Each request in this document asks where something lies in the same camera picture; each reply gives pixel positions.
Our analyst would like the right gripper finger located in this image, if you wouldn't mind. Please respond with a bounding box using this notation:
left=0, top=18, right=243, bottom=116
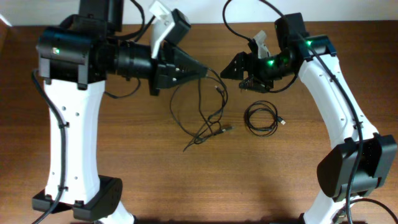
left=238, top=77, right=274, bottom=93
left=220, top=52, right=249, bottom=80

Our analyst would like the black USB cable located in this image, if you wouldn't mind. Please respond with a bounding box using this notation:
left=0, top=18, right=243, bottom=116
left=244, top=100, right=287, bottom=138
left=169, top=77, right=218, bottom=152
left=192, top=67, right=234, bottom=146

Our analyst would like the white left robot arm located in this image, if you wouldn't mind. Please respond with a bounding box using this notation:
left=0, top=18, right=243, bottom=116
left=32, top=1, right=207, bottom=223

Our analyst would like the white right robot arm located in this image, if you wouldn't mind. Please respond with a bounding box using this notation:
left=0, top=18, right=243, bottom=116
left=221, top=13, right=397, bottom=223

